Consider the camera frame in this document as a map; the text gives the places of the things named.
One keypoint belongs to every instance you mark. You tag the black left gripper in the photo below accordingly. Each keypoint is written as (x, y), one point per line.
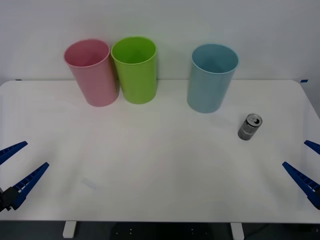
(3, 200)

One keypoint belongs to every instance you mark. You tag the pink plastic bin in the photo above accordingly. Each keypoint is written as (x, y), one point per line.
(96, 82)

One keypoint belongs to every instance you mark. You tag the black and silver drink can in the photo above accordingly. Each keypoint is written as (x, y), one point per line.
(248, 129)

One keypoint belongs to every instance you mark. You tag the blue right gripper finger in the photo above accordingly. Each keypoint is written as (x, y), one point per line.
(313, 145)
(303, 182)

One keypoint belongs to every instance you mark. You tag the white table leg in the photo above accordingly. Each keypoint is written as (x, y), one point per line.
(237, 232)
(69, 230)

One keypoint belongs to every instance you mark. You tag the yellow-green plastic bin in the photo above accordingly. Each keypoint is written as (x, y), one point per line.
(138, 82)

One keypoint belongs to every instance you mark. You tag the pale blue plastic bin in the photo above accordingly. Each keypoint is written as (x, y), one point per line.
(207, 90)

